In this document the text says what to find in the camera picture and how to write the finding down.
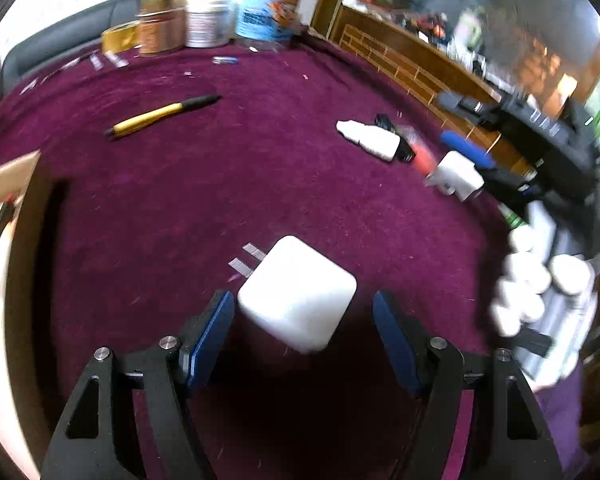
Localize brown jar of sticks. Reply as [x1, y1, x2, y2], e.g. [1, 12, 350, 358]
[137, 9, 186, 55]

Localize yellow tape roll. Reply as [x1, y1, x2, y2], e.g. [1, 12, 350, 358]
[101, 20, 141, 54]

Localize person's right hand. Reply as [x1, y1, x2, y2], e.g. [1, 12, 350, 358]
[490, 201, 596, 338]

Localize thin dark pen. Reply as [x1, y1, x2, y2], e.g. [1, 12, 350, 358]
[44, 57, 87, 81]

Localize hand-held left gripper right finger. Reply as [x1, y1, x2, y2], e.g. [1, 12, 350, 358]
[372, 290, 565, 480]

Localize wooden brick-pattern counter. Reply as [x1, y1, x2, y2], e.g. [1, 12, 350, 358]
[330, 7, 600, 192]

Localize clear pack orange earplugs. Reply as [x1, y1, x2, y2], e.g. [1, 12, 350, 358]
[404, 127, 439, 176]

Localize cardboard box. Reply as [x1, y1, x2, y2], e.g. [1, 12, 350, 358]
[0, 149, 69, 480]

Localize clear jar blue label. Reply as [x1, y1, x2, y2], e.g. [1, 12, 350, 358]
[234, 0, 301, 44]

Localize white tin can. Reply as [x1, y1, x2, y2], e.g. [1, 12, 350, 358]
[184, 0, 236, 49]

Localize yellow and black pen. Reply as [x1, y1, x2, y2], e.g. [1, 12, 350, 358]
[104, 94, 224, 139]

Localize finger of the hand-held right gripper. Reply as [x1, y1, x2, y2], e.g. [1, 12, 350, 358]
[479, 167, 542, 207]
[439, 130, 497, 170]

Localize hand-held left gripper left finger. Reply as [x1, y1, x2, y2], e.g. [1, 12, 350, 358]
[40, 289, 236, 480]

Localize small white charger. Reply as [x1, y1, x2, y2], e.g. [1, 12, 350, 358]
[424, 151, 485, 203]

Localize large white charger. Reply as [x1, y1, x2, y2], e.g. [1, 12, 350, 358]
[228, 234, 358, 355]

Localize maroon tablecloth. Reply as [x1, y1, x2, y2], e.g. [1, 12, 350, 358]
[0, 35, 587, 480]

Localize white dropper bottle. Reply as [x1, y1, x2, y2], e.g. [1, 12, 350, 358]
[336, 119, 401, 163]

